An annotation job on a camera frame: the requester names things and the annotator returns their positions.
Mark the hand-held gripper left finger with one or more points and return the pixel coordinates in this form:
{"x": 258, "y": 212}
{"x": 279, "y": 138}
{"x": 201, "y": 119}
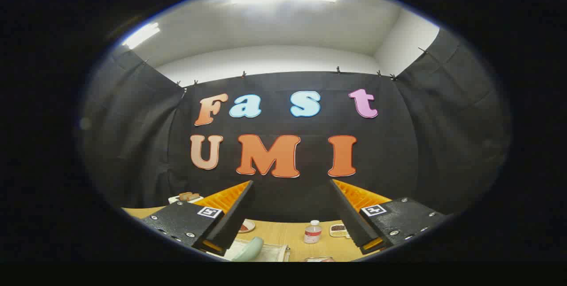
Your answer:
{"x": 230, "y": 219}

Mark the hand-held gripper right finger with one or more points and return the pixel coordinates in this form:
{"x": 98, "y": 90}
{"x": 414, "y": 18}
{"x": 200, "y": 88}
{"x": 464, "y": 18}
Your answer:
{"x": 352, "y": 219}

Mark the mint green plate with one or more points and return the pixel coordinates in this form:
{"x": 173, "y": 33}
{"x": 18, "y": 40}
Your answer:
{"x": 250, "y": 249}

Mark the small plate with cookies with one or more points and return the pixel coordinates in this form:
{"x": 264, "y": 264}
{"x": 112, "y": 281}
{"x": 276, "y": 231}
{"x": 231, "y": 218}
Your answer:
{"x": 246, "y": 226}

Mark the white divided tray of beans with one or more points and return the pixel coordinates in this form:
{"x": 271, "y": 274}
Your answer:
{"x": 338, "y": 230}

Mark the clear plastic bottle red label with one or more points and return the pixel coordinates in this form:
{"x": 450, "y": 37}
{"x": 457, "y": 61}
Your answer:
{"x": 312, "y": 233}

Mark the toast slice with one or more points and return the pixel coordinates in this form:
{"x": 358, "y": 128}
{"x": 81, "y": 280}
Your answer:
{"x": 188, "y": 196}

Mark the cream toaster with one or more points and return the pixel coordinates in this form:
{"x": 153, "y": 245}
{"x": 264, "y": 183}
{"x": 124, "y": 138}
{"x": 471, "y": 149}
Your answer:
{"x": 177, "y": 199}

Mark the row of black cloth clips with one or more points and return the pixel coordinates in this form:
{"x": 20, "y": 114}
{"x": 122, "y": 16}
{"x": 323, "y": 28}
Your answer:
{"x": 338, "y": 70}

